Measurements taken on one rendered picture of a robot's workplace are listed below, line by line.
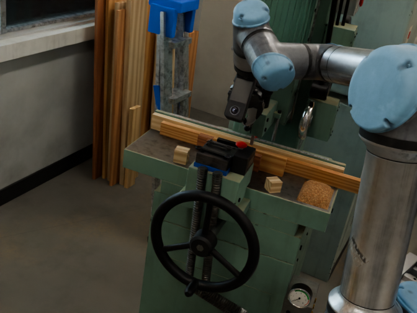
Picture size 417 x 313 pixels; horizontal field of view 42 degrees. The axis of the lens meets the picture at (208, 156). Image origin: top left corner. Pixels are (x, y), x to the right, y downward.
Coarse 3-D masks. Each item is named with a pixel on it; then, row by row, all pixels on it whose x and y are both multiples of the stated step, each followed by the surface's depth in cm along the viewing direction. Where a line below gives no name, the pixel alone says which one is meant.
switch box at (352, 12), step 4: (344, 0) 162; (352, 0) 161; (356, 0) 161; (344, 4) 162; (352, 4) 161; (356, 4) 161; (336, 8) 163; (348, 8) 162; (352, 8) 162; (356, 8) 162; (336, 12) 164; (348, 12) 163; (352, 12) 162
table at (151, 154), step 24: (144, 144) 160; (168, 144) 163; (192, 144) 166; (144, 168) 156; (168, 168) 153; (264, 192) 146; (288, 192) 148; (336, 192) 152; (288, 216) 146; (312, 216) 143
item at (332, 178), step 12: (168, 132) 167; (180, 132) 166; (192, 132) 164; (204, 132) 165; (288, 168) 158; (300, 168) 156; (312, 168) 155; (324, 168) 155; (324, 180) 155; (336, 180) 154; (348, 180) 153; (360, 180) 152
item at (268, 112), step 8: (272, 104) 158; (264, 112) 151; (272, 112) 158; (256, 120) 151; (264, 120) 150; (272, 120) 162; (240, 128) 154; (256, 128) 152; (264, 128) 152; (256, 136) 153
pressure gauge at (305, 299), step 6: (294, 288) 146; (300, 288) 146; (306, 288) 146; (288, 294) 147; (294, 294) 147; (300, 294) 146; (306, 294) 146; (312, 294) 148; (294, 300) 148; (300, 300) 147; (306, 300) 146; (300, 306) 148; (306, 306) 147
